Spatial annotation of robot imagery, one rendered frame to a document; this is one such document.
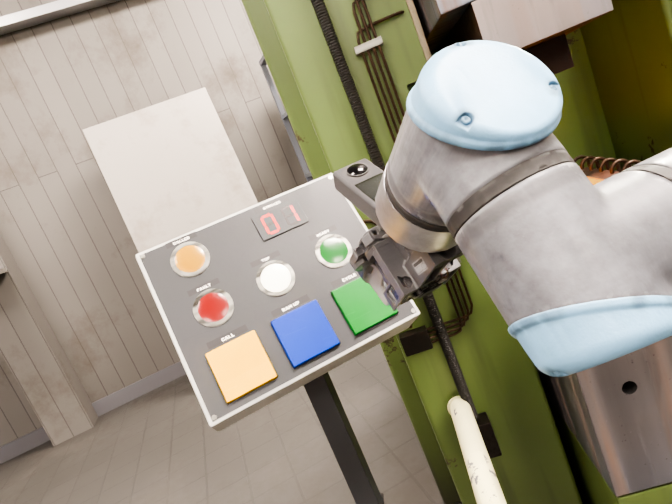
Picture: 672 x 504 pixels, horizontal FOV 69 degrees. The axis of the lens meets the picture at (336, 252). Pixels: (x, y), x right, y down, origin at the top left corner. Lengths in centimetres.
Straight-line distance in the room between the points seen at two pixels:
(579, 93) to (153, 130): 315
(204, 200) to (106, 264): 98
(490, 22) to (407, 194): 56
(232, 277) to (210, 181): 313
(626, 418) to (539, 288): 75
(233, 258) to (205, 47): 373
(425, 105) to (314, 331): 46
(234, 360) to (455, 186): 47
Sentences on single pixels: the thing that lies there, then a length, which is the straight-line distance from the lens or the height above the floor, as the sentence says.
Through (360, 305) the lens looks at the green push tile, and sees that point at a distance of 74.
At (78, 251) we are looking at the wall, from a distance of 431.
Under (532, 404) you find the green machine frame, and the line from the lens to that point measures 121.
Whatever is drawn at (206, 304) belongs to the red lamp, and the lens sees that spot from 74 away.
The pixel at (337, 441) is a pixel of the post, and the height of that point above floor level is 77.
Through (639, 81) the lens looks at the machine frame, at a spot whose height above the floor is 113.
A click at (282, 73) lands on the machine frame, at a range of 147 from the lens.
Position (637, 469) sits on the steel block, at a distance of 110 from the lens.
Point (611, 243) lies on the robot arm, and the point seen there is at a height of 113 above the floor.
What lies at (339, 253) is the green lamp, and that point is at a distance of 76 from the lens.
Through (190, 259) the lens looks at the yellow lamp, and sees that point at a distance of 77.
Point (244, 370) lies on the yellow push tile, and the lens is 71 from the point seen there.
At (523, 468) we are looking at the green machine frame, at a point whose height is 42.
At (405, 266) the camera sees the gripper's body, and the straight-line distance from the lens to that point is 50.
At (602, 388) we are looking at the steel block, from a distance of 99.
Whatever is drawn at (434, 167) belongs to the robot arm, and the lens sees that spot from 33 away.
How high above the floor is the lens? 123
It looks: 11 degrees down
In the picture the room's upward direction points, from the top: 22 degrees counter-clockwise
